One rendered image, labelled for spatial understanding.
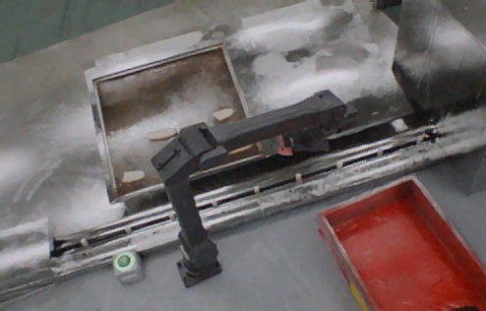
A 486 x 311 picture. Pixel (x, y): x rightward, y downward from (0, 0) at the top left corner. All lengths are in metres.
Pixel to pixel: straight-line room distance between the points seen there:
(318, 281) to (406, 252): 0.27
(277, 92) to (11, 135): 1.04
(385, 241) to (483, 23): 0.66
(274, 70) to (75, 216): 0.85
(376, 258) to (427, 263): 0.14
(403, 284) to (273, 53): 0.92
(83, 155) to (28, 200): 0.24
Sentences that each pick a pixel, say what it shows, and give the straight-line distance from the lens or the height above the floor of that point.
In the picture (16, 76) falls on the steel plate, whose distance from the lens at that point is 2.35.
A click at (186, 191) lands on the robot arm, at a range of 1.15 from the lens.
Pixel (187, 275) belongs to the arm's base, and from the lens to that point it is 1.49.
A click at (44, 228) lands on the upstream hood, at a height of 0.92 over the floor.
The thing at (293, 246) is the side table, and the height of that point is 0.82.
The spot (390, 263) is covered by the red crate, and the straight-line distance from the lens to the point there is 1.51.
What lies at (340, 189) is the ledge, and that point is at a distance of 1.58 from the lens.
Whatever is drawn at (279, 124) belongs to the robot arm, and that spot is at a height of 1.29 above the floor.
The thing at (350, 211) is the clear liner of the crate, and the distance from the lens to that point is 1.50.
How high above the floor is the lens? 2.17
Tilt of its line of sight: 52 degrees down
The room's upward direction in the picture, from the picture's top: 11 degrees counter-clockwise
